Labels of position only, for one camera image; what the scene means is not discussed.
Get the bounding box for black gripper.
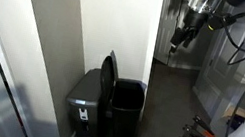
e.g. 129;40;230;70
168;5;210;59

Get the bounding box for black bin lid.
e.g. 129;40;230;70
92;48;124;118

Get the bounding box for black plastic waste bin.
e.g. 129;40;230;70
103;76;149;137

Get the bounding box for white hallway door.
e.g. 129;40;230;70
152;0;190;68

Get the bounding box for white panelled closet door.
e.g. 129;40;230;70
187;0;245;126

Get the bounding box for grey step trash can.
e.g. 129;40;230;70
59;63;112;137

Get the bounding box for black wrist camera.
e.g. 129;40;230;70
206;10;238;35

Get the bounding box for black clamp orange handle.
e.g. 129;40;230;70
189;113;220;137
181;123;214;137

